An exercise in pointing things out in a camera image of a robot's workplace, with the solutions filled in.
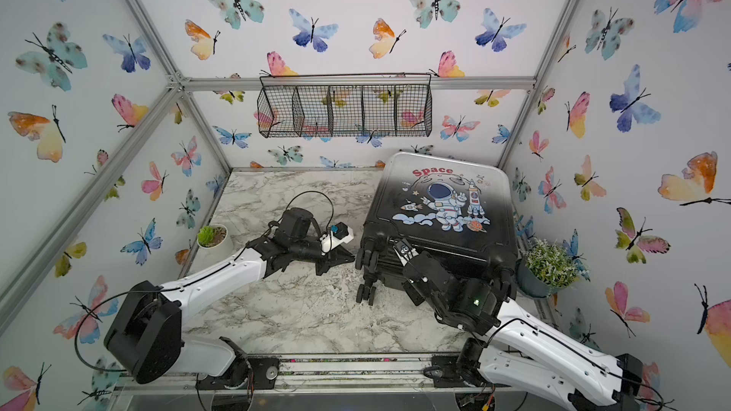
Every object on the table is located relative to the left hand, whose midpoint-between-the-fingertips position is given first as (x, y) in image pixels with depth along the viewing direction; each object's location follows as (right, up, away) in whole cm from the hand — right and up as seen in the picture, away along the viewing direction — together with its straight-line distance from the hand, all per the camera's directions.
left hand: (355, 255), depth 79 cm
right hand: (+16, -1, -7) cm, 17 cm away
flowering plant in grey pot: (+51, -3, -3) cm, 51 cm away
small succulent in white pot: (-45, +4, +10) cm, 46 cm away
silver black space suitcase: (+27, +13, -2) cm, 30 cm away
